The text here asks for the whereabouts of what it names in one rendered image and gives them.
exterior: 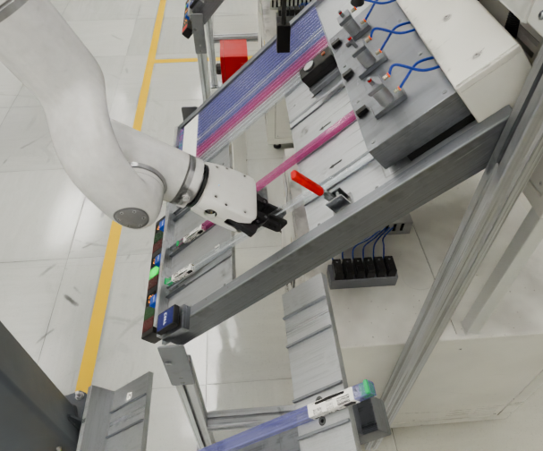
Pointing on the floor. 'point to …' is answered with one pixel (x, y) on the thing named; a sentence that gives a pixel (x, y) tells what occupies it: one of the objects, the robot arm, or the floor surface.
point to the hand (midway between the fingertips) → (273, 217)
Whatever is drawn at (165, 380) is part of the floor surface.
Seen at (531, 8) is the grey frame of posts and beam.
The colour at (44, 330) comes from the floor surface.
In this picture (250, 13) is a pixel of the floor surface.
